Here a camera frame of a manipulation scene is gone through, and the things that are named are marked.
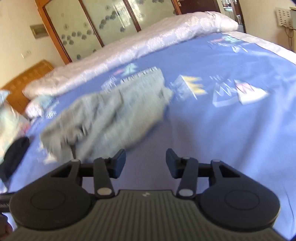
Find grey sweatpants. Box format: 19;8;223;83
40;68;173;163

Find blue patterned bed sheet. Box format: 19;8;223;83
9;33;295;239

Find small white blue pillow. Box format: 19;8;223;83
25;95;55;119

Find black garment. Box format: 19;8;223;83
1;137;30;182

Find floral pillow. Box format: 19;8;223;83
0;90;30;163

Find wooden headboard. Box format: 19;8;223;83
1;60;54;114

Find white rolled quilt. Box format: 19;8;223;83
23;11;238;99

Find wooden wardrobe with glass doors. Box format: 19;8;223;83
35;0;181;64

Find dark brown door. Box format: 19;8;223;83
178;0;220;14

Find white wall switch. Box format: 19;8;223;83
21;50;31;59

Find wall electrical panel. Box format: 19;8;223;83
30;24;48;39

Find white perforated wall box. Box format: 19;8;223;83
275;8;293;29

